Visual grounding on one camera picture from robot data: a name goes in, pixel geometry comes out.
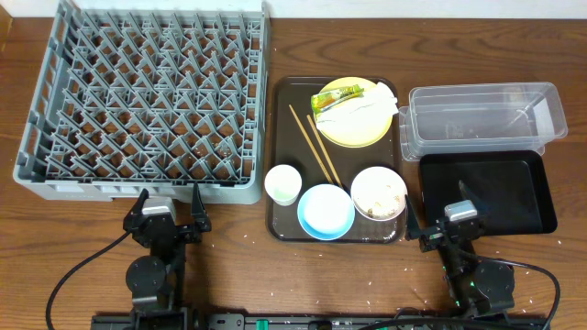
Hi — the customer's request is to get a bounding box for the clear plastic bin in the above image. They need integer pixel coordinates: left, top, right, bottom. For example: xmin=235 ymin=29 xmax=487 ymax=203
xmin=399 ymin=82 xmax=569 ymax=161

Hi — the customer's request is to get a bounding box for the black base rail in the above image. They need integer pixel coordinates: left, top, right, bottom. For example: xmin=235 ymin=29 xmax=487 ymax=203
xmin=90 ymin=313 xmax=544 ymax=330

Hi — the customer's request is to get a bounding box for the left wooden chopstick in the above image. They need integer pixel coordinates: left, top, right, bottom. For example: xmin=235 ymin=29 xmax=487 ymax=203
xmin=288 ymin=104 xmax=333 ymax=184

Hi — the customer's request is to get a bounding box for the blue bowl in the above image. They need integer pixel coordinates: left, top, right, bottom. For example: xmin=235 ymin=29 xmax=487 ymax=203
xmin=297 ymin=184 xmax=355 ymax=241

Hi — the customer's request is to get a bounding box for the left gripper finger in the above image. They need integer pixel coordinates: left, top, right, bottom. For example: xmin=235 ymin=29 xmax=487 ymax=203
xmin=129 ymin=189 xmax=150 ymax=218
xmin=191 ymin=183 xmax=206 ymax=221

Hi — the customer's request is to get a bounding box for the pink bowl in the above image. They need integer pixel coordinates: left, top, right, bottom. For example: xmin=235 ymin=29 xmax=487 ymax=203
xmin=350 ymin=166 xmax=407 ymax=222

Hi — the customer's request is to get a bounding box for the grey dish rack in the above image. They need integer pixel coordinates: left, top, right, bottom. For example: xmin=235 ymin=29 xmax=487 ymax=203
xmin=13 ymin=1 xmax=271 ymax=204

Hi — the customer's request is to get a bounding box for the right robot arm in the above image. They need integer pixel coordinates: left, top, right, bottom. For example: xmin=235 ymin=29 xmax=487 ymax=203
xmin=404 ymin=181 xmax=515 ymax=317

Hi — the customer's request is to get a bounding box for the leftover rice pile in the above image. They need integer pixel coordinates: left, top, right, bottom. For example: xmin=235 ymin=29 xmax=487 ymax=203
xmin=361 ymin=185 xmax=400 ymax=220

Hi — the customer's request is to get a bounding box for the dark brown serving tray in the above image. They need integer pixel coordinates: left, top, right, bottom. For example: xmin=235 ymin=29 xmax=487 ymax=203
xmin=266 ymin=77 xmax=406 ymax=244

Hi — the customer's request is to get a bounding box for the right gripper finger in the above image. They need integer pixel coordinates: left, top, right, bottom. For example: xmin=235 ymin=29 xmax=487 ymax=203
xmin=404 ymin=194 xmax=421 ymax=241
xmin=459 ymin=181 xmax=484 ymax=212

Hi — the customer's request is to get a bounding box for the right wooden chopstick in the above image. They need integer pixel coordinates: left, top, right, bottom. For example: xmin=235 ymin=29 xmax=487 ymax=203
xmin=306 ymin=115 xmax=343 ymax=188

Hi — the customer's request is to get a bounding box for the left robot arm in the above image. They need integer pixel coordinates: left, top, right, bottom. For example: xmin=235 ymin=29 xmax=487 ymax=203
xmin=123 ymin=184 xmax=212 ymax=329

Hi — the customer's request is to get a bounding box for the white cup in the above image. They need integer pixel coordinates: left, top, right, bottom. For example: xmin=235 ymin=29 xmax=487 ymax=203
xmin=264 ymin=164 xmax=302 ymax=206

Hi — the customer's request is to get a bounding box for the green snack wrapper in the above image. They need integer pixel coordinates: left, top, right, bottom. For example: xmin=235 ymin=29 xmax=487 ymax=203
xmin=311 ymin=84 xmax=364 ymax=114

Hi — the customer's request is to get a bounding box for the black waste tray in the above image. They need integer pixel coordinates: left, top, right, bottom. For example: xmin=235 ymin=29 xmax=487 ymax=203
xmin=419 ymin=150 xmax=558 ymax=236

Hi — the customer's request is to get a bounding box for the wooden chopstick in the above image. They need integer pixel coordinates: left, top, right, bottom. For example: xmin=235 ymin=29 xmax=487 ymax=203
xmin=306 ymin=115 xmax=343 ymax=188
xmin=288 ymin=104 xmax=333 ymax=184

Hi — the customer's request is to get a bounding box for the white paper napkin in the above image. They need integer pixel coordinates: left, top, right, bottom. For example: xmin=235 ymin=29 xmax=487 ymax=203
xmin=316 ymin=82 xmax=398 ymax=131

